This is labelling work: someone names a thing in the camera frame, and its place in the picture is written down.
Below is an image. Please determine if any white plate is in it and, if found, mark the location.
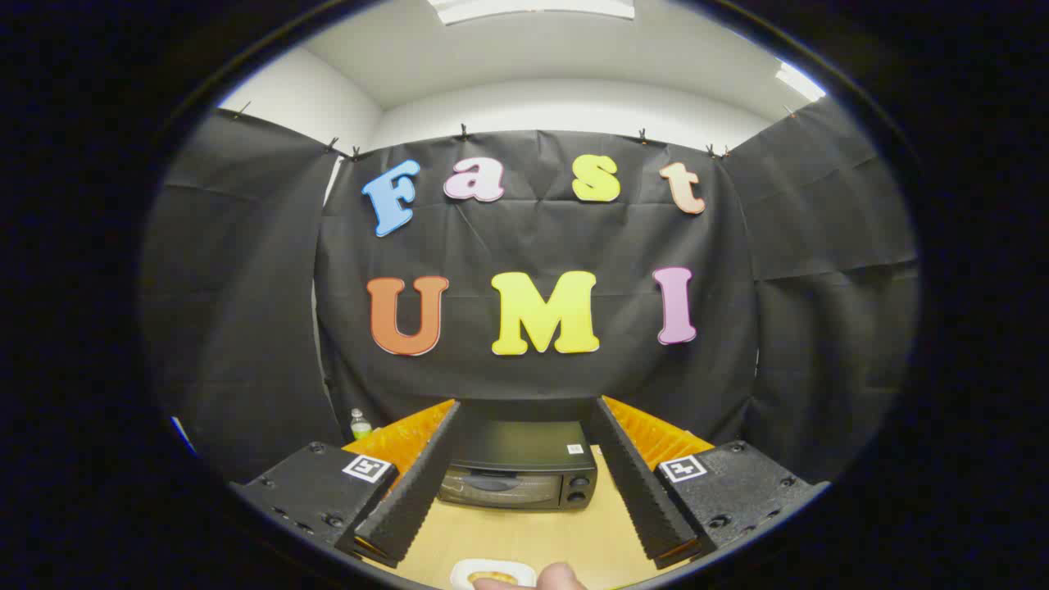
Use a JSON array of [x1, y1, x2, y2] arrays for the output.
[[449, 559, 538, 590]]

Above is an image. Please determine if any small ceiling light panel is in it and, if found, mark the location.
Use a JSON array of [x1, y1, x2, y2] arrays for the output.
[[774, 61, 827, 103]]

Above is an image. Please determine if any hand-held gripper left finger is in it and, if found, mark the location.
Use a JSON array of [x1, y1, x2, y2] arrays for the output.
[[229, 399, 461, 569]]

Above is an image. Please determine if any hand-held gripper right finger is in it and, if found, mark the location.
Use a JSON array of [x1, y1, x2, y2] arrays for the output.
[[588, 396, 830, 570]]

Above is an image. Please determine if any long ceiling light panel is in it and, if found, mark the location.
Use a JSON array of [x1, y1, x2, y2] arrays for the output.
[[428, 0, 636, 25]]

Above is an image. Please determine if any black toaster oven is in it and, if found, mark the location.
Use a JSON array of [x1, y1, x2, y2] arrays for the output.
[[437, 399, 599, 512]]

